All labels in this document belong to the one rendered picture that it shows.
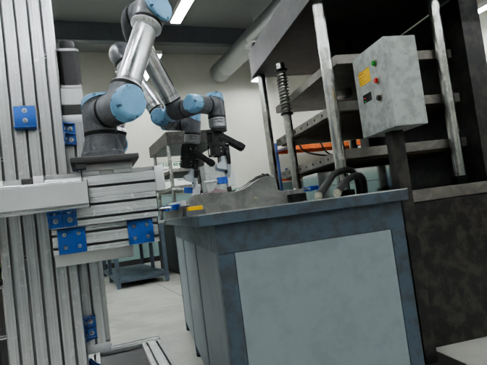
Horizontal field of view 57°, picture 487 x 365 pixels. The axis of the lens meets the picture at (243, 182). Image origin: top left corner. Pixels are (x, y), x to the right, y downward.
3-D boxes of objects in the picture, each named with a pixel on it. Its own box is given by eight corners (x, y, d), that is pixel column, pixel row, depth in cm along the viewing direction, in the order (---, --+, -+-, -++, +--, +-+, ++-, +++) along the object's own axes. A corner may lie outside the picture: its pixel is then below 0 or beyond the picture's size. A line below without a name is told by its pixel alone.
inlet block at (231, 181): (206, 188, 184) (204, 175, 184) (204, 189, 189) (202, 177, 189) (237, 185, 187) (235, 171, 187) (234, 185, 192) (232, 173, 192)
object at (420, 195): (342, 211, 218) (340, 200, 218) (269, 216, 344) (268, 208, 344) (488, 192, 236) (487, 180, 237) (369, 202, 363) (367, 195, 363)
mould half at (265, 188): (196, 215, 195) (193, 184, 196) (190, 216, 220) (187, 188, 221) (304, 201, 206) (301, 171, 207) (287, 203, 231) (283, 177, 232)
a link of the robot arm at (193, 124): (186, 111, 217) (204, 112, 215) (185, 135, 217) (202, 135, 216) (180, 110, 209) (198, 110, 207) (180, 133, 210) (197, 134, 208)
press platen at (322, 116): (338, 111, 233) (336, 101, 233) (277, 146, 340) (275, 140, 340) (460, 101, 249) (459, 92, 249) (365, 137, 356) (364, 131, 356)
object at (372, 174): (321, 201, 265) (317, 172, 266) (305, 203, 291) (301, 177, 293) (396, 192, 276) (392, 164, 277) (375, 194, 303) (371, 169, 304)
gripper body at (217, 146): (209, 159, 192) (205, 131, 193) (228, 157, 194) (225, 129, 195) (211, 156, 184) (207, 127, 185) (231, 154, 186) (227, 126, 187)
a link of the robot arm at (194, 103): (177, 116, 183) (196, 118, 191) (196, 109, 176) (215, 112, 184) (175, 97, 184) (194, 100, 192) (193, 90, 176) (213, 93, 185)
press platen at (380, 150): (344, 158, 231) (343, 149, 231) (281, 179, 338) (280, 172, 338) (467, 145, 248) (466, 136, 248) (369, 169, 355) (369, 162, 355)
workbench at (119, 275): (116, 290, 564) (109, 219, 569) (102, 277, 738) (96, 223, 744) (171, 280, 591) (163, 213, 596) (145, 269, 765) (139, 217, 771)
